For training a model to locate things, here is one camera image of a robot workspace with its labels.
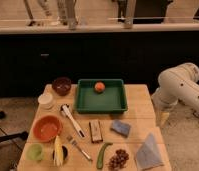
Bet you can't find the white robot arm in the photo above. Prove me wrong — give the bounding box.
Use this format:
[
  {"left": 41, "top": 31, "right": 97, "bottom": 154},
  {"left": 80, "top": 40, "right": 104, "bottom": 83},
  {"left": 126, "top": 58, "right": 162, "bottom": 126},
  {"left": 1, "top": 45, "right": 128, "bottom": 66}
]
[{"left": 151, "top": 63, "right": 199, "bottom": 126}]

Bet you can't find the white handled kitchen tool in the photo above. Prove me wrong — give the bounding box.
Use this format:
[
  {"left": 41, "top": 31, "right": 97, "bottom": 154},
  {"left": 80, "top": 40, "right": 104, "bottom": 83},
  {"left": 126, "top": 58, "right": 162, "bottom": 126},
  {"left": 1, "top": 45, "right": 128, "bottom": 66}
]
[{"left": 61, "top": 104, "right": 85, "bottom": 138}]

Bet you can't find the black tripod leg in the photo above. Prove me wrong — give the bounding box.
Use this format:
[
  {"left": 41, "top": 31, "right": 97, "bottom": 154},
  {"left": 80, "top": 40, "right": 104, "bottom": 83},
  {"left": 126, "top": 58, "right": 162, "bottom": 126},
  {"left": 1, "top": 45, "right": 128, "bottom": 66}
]
[{"left": 0, "top": 111, "right": 28, "bottom": 143}]

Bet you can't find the bunch of purple grapes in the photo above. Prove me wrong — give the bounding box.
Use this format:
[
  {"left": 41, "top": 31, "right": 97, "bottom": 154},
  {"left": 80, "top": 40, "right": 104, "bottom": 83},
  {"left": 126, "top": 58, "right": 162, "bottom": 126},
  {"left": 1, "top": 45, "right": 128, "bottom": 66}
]
[{"left": 108, "top": 149, "right": 129, "bottom": 171}]

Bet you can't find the grey folded cloth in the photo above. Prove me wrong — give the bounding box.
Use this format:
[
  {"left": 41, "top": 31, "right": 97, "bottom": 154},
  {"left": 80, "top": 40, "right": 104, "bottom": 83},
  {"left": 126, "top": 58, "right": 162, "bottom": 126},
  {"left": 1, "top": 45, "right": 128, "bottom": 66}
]
[{"left": 134, "top": 133, "right": 164, "bottom": 170}]

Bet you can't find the white small cup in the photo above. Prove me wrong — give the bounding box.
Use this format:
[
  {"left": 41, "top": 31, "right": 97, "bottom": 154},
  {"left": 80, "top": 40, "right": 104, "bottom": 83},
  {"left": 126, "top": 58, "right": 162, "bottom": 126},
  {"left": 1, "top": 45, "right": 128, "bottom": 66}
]
[{"left": 38, "top": 93, "right": 54, "bottom": 109}]

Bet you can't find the red bowl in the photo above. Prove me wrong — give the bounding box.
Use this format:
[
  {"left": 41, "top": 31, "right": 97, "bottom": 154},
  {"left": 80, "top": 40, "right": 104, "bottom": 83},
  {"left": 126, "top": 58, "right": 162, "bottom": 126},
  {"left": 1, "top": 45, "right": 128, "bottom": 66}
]
[{"left": 33, "top": 115, "right": 62, "bottom": 142}]

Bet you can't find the green pepper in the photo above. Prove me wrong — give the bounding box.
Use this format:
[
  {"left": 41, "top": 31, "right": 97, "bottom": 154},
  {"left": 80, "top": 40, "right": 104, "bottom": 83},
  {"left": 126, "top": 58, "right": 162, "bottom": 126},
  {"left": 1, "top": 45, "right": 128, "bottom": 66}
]
[{"left": 96, "top": 142, "right": 113, "bottom": 169}]

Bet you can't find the brown wooden block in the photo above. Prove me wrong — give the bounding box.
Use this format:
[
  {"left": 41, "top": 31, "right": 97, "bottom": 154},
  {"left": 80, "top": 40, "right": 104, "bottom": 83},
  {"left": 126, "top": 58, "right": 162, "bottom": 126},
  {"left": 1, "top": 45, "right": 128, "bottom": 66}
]
[{"left": 89, "top": 120, "right": 103, "bottom": 143}]

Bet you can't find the orange round fruit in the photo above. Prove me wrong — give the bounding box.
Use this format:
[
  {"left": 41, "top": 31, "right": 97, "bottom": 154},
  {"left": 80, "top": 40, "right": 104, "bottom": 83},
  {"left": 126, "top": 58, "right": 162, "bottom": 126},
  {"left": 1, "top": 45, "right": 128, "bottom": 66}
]
[{"left": 94, "top": 82, "right": 105, "bottom": 93}]

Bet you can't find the light green cup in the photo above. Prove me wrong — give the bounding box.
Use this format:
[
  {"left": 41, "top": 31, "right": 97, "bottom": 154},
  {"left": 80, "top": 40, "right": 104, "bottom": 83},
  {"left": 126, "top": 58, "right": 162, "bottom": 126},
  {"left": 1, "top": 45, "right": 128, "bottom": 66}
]
[{"left": 26, "top": 144, "right": 43, "bottom": 161}]

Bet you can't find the dark brown bowl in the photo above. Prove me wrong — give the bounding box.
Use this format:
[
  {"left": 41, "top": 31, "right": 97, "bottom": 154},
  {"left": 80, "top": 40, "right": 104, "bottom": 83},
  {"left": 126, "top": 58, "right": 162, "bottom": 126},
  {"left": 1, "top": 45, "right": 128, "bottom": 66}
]
[{"left": 52, "top": 77, "right": 71, "bottom": 96}]

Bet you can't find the yellow corn cob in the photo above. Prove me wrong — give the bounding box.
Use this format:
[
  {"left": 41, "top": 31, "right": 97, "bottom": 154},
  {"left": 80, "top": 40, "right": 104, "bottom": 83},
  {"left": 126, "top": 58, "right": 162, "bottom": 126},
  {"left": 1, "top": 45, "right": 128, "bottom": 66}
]
[{"left": 54, "top": 136, "right": 64, "bottom": 166}]

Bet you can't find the black small dish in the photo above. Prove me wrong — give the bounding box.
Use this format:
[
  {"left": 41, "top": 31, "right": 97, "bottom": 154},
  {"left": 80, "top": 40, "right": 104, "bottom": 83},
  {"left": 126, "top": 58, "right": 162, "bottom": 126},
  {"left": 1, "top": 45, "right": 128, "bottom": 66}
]
[{"left": 52, "top": 146, "right": 68, "bottom": 160}]

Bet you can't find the silver fork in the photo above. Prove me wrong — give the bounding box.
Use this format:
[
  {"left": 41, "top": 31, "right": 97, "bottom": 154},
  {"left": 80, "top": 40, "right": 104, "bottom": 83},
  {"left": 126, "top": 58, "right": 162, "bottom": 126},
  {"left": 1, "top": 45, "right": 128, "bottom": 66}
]
[{"left": 67, "top": 136, "right": 93, "bottom": 162}]

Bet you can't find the blue sponge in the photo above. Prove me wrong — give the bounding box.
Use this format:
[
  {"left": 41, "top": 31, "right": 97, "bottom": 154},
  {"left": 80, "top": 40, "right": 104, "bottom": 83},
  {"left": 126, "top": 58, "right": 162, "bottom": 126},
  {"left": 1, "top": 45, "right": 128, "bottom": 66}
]
[{"left": 111, "top": 120, "right": 131, "bottom": 137}]

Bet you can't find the green plastic tray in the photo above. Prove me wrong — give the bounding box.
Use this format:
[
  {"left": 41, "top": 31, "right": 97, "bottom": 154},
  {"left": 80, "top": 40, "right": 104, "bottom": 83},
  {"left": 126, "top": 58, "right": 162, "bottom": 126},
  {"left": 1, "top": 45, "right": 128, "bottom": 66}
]
[{"left": 74, "top": 79, "right": 128, "bottom": 114}]

